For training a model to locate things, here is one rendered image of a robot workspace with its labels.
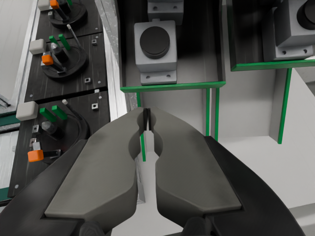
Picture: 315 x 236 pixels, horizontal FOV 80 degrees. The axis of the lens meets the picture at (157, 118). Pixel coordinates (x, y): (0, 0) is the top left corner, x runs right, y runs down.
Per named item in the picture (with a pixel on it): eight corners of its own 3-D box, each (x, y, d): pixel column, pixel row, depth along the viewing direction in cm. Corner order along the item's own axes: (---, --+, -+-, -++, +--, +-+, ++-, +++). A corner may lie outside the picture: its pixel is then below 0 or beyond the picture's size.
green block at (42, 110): (56, 121, 48) (44, 111, 43) (51, 122, 48) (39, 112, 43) (56, 117, 48) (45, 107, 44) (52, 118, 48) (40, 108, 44)
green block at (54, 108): (67, 119, 48) (56, 109, 43) (62, 120, 48) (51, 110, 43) (67, 115, 48) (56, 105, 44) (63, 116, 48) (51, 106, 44)
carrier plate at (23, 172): (115, 177, 44) (113, 175, 42) (13, 198, 44) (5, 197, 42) (108, 94, 55) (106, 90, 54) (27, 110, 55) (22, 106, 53)
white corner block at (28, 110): (41, 121, 53) (32, 114, 49) (25, 124, 53) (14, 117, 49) (43, 107, 55) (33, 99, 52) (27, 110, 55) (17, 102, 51)
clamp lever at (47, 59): (64, 72, 55) (49, 61, 47) (57, 73, 55) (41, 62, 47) (63, 60, 55) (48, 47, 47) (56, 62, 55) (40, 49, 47)
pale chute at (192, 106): (204, 149, 42) (208, 159, 38) (145, 151, 43) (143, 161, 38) (206, 6, 34) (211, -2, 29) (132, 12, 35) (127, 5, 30)
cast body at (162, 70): (176, 86, 25) (178, 70, 18) (143, 88, 25) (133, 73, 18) (173, 25, 26) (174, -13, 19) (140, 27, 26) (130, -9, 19)
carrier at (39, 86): (108, 90, 56) (92, 59, 45) (28, 106, 56) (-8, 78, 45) (104, 37, 68) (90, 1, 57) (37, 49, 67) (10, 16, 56)
